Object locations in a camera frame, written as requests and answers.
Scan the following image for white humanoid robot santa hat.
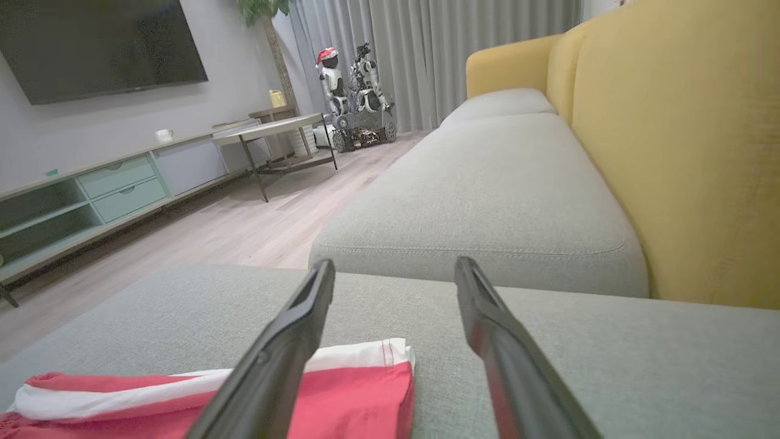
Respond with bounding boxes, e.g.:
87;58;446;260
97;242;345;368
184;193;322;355
315;46;349;118

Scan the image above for short grey sofa seat cushion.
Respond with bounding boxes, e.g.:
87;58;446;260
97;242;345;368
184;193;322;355
439;88;559;129

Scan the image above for grey pleated curtain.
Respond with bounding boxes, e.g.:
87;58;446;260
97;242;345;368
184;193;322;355
289;0;583;133

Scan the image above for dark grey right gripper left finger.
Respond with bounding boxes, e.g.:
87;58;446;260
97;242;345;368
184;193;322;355
185;259;336;439

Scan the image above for white black humanoid robot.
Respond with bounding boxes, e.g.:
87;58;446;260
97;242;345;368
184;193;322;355
350;41;392;114

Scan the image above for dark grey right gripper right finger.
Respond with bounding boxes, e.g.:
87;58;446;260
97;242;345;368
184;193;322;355
453;256;605;439

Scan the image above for brown wooden side table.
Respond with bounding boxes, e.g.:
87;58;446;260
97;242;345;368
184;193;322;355
248;106;299;124

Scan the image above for grey sofa back cushion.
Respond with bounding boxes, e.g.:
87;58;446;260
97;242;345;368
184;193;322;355
308;112;650;299

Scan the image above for potted tree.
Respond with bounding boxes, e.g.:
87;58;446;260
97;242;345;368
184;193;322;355
236;0;300;112

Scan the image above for wide yellow sofa backrest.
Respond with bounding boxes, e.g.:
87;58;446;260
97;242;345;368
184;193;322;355
569;0;780;310

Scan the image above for round-edged metal-leg coffee table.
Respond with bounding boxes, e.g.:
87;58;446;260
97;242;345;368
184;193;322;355
211;112;339;204

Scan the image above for white ribbed plant pot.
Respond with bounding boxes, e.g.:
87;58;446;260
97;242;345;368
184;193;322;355
286;125;319;157

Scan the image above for narrow yellow sofa backrest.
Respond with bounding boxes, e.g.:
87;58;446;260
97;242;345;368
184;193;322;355
545;21;597;126

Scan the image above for yellow sofa armrest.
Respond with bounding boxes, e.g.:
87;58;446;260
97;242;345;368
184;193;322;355
466;34;562;100

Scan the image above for black wall television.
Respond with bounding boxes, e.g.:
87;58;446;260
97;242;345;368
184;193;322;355
0;0;210;106

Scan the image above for long low TV cabinet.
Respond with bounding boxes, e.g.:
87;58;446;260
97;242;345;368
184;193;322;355
0;119;276;307

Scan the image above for red Bulls shorts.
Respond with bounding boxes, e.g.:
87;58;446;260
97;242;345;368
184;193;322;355
0;338;417;439

